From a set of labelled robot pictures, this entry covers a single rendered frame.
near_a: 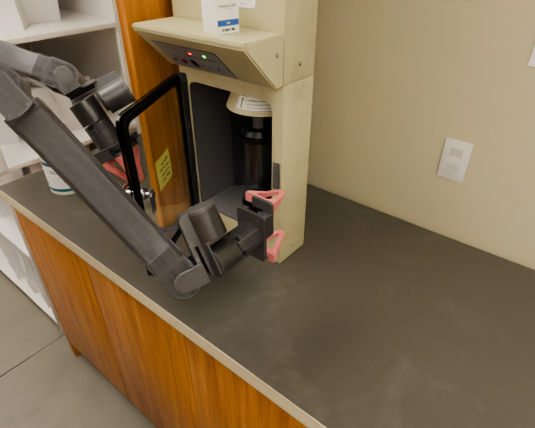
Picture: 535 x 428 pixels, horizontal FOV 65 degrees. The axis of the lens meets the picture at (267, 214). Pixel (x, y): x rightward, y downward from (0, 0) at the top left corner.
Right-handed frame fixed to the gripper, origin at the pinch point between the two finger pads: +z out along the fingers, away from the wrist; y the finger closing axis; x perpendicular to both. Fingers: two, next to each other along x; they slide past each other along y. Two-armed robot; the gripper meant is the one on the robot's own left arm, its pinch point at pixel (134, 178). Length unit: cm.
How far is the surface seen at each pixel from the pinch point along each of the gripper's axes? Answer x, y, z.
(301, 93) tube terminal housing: -12.3, -40.3, 0.3
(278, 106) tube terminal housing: -7.1, -35.9, -0.4
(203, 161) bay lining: -21.9, -5.4, 8.8
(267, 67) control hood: -1.9, -38.9, -9.1
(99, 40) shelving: -109, 57, -37
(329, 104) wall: -52, -38, 16
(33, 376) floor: -19, 126, 71
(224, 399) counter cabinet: 18, 2, 56
